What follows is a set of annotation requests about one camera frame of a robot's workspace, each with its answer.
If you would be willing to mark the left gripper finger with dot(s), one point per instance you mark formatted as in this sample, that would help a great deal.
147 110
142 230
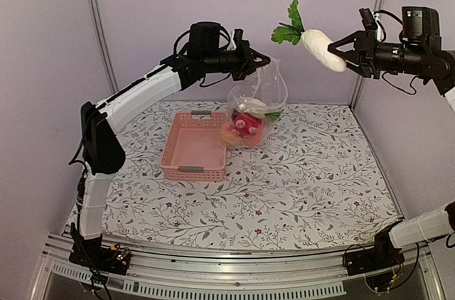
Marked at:
251 66
259 57

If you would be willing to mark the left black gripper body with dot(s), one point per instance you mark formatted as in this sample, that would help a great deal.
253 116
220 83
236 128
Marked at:
233 62

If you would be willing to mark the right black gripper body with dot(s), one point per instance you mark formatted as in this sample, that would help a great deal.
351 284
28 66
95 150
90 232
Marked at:
377 58

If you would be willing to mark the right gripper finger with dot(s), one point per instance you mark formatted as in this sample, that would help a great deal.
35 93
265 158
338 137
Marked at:
361 67
350 42

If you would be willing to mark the white radish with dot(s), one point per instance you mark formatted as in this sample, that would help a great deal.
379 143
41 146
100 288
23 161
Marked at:
315 41
258 108

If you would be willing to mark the clear zip top bag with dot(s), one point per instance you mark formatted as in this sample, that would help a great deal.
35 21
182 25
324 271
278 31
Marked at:
267 85

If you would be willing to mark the red apple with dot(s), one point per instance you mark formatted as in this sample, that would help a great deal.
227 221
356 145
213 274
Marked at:
244 124

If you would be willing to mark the yellow lemon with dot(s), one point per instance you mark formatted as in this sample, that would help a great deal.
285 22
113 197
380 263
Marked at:
229 137

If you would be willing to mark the pink plastic basket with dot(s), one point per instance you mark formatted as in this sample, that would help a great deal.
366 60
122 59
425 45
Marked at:
193 150

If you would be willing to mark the orange tangerine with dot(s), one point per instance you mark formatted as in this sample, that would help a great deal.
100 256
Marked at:
253 140

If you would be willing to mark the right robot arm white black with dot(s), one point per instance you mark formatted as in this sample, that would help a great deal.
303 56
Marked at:
424 59

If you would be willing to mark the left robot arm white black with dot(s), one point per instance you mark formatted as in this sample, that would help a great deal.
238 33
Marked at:
100 153

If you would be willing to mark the floral table mat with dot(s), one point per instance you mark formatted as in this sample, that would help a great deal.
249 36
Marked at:
314 183

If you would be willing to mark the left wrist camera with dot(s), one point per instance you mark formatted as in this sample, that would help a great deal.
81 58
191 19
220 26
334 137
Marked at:
208 37

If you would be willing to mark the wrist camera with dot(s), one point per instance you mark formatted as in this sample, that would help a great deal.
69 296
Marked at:
208 37
420 25

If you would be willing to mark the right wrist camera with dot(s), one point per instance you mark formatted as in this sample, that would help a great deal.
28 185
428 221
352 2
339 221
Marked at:
420 25

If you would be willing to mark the left aluminium post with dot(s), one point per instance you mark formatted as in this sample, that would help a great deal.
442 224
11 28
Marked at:
96 16

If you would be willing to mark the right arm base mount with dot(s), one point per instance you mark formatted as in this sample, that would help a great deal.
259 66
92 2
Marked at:
382 255

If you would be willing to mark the aluminium front rail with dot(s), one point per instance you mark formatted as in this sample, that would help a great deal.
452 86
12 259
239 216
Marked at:
159 271

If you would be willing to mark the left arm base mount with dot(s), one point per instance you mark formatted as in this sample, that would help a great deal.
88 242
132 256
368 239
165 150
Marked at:
91 254

